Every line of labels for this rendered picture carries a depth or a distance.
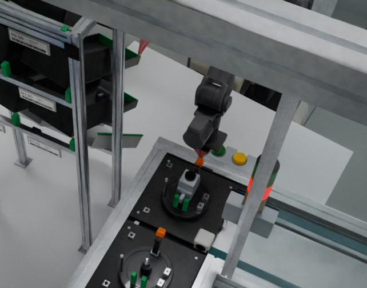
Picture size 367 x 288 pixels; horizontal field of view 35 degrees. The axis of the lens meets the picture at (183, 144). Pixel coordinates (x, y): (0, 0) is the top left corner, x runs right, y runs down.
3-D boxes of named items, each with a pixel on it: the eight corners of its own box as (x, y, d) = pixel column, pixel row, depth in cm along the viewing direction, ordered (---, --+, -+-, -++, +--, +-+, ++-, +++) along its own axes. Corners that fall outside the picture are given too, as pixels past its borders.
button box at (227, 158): (209, 150, 186) (212, 138, 181) (270, 175, 182) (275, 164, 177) (200, 166, 182) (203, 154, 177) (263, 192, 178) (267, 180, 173)
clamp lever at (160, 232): (152, 248, 152) (159, 226, 148) (160, 251, 151) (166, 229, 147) (147, 256, 149) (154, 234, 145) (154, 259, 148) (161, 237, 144)
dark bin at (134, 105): (98, 84, 160) (104, 61, 156) (136, 107, 156) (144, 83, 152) (27, 110, 136) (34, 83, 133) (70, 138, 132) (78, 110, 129)
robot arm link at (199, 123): (233, 93, 142) (202, 80, 145) (212, 123, 136) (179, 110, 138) (228, 125, 152) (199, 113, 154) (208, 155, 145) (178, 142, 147)
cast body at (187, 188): (185, 178, 163) (188, 163, 158) (199, 184, 162) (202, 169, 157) (172, 199, 158) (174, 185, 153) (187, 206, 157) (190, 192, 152)
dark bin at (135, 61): (96, 41, 147) (104, 14, 143) (138, 64, 143) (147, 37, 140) (19, 60, 124) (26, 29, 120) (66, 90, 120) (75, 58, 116)
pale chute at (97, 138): (102, 126, 176) (108, 113, 176) (136, 148, 173) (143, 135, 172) (52, 123, 150) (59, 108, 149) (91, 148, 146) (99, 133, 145)
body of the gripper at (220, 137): (218, 155, 155) (222, 138, 149) (183, 140, 157) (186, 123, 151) (227, 138, 159) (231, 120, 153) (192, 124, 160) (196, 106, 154)
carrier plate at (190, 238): (164, 158, 176) (165, 153, 174) (238, 188, 172) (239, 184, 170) (128, 218, 162) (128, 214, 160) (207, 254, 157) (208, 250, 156)
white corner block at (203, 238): (198, 234, 161) (200, 227, 158) (213, 241, 160) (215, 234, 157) (191, 248, 158) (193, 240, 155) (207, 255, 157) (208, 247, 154)
